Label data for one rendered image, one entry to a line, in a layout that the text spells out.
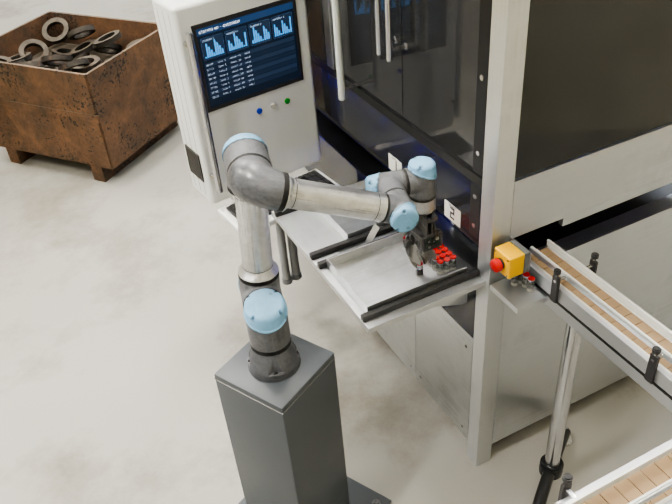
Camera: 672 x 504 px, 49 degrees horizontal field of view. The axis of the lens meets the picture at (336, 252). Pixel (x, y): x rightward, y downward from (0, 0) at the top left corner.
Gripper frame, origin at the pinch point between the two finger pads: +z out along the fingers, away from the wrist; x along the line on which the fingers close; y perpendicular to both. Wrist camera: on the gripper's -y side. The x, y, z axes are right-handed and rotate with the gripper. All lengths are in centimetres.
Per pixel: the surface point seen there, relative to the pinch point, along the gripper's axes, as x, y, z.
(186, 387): -67, -79, 93
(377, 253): -5.6, -15.6, 5.2
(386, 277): -9.2, -3.7, 5.2
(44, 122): -80, -296, 57
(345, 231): -10.7, -27.6, 1.9
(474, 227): 15.1, 6.4, -10.2
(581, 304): 27.0, 39.9, 0.0
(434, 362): 15, -14, 64
